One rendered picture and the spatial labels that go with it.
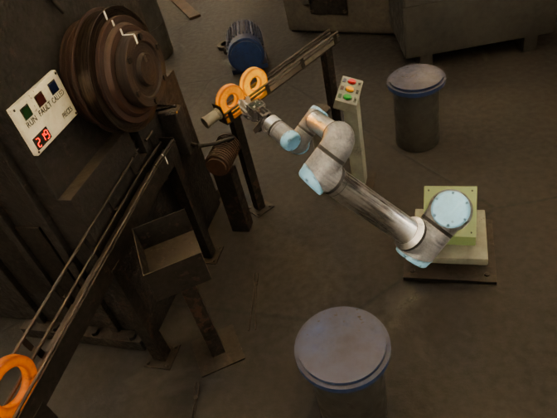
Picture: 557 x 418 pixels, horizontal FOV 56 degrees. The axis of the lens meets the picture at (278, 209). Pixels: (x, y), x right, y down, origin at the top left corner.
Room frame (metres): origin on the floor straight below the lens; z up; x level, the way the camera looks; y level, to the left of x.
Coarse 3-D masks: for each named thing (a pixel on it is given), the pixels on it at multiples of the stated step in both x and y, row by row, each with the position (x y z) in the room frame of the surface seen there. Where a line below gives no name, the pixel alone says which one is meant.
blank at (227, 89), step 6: (228, 84) 2.33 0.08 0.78; (234, 84) 2.34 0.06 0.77; (222, 90) 2.29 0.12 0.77; (228, 90) 2.30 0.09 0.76; (234, 90) 2.31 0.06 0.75; (240, 90) 2.33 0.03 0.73; (216, 96) 2.29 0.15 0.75; (222, 96) 2.28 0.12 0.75; (228, 96) 2.29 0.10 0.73; (234, 96) 2.34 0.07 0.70; (240, 96) 2.33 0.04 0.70; (216, 102) 2.28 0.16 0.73; (222, 102) 2.27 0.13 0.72; (234, 102) 2.33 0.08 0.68; (222, 108) 2.27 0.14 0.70; (228, 108) 2.28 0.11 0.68; (234, 114) 2.29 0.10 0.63
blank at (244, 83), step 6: (246, 72) 2.37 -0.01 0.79; (252, 72) 2.38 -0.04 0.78; (258, 72) 2.39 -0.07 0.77; (264, 72) 2.41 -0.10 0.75; (240, 78) 2.37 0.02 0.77; (246, 78) 2.36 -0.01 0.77; (252, 78) 2.37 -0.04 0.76; (258, 78) 2.40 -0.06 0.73; (264, 78) 2.41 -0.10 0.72; (240, 84) 2.36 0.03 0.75; (246, 84) 2.35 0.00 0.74; (258, 84) 2.41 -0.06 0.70; (246, 90) 2.35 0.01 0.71; (252, 90) 2.36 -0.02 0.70; (252, 96) 2.36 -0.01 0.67; (258, 96) 2.38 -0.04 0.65
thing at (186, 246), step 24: (168, 216) 1.53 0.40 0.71; (144, 240) 1.51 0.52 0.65; (168, 240) 1.52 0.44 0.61; (192, 240) 1.49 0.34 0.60; (144, 264) 1.37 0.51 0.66; (168, 264) 1.41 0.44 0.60; (192, 264) 1.28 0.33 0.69; (168, 288) 1.26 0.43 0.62; (192, 288) 1.40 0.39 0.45; (192, 312) 1.39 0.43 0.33; (216, 336) 1.40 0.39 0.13; (216, 360) 1.37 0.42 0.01; (240, 360) 1.34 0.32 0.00
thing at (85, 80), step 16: (96, 16) 1.93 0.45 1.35; (112, 16) 2.00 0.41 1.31; (80, 32) 1.90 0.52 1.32; (96, 32) 1.88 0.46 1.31; (80, 48) 1.84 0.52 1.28; (80, 64) 1.81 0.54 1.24; (80, 80) 1.79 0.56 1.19; (96, 80) 1.78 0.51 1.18; (96, 96) 1.75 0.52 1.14; (96, 112) 1.78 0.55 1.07; (112, 112) 1.79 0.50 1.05; (112, 128) 1.83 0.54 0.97; (128, 128) 1.84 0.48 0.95
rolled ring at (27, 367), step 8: (0, 360) 1.02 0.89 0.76; (8, 360) 1.02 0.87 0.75; (16, 360) 1.03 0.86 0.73; (24, 360) 1.04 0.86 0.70; (0, 368) 0.99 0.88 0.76; (8, 368) 1.00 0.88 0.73; (24, 368) 1.03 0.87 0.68; (32, 368) 1.05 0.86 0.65; (0, 376) 0.97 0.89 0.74; (24, 376) 1.03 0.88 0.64; (32, 376) 1.03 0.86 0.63; (24, 384) 1.02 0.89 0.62; (24, 392) 0.99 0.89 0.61; (16, 400) 0.97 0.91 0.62; (0, 408) 0.92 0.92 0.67; (8, 408) 0.93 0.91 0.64; (16, 408) 0.95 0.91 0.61; (0, 416) 0.91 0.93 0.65; (8, 416) 0.92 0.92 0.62
